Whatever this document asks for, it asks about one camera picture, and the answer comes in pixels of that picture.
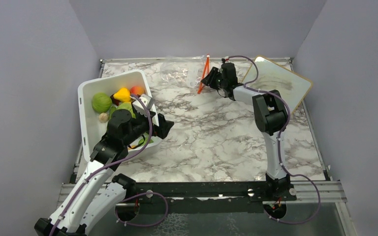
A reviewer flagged green cabbage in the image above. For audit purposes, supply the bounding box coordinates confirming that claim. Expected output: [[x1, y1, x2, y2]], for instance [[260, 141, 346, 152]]
[[109, 102, 136, 118], [92, 92, 112, 113]]

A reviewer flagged white plastic bin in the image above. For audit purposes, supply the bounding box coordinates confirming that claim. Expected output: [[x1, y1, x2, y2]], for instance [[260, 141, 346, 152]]
[[77, 69, 163, 167]]

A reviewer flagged garlic bulb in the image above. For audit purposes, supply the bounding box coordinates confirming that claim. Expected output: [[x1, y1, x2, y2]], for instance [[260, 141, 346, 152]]
[[98, 113, 110, 123]]

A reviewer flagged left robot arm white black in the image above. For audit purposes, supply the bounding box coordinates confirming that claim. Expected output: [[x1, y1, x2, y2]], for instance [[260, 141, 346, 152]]
[[34, 109, 174, 236]]

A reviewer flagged orange peach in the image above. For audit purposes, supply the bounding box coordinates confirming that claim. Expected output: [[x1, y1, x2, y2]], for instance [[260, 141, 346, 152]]
[[129, 86, 145, 96]]

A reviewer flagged dark red vegetable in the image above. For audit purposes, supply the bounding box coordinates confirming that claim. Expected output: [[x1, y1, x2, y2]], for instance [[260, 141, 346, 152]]
[[110, 95, 121, 106]]

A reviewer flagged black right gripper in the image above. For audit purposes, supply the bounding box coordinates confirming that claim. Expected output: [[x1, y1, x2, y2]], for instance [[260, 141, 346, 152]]
[[200, 67, 226, 91]]

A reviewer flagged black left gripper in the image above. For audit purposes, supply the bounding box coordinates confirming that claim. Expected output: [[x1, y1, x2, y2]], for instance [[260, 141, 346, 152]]
[[123, 109, 174, 146]]

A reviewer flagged whiteboard with wooden frame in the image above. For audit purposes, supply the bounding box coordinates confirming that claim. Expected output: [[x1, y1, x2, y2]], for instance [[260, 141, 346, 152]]
[[241, 56, 313, 114]]

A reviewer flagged clear zip bag orange zipper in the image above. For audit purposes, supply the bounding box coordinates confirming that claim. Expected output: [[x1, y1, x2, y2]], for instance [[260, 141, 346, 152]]
[[159, 54, 210, 94]]

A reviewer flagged black mounting rail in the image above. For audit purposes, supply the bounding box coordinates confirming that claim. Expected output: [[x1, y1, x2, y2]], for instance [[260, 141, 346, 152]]
[[115, 181, 297, 215]]

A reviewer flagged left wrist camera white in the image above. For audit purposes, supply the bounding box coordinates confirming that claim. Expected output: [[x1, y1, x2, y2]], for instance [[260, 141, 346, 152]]
[[132, 94, 154, 115]]

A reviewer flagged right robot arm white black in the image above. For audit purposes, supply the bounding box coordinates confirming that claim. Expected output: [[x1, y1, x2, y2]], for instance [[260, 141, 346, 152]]
[[201, 62, 290, 200]]

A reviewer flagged yellow bell pepper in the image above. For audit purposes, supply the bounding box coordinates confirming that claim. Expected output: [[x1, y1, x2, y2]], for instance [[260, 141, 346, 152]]
[[113, 88, 131, 102]]

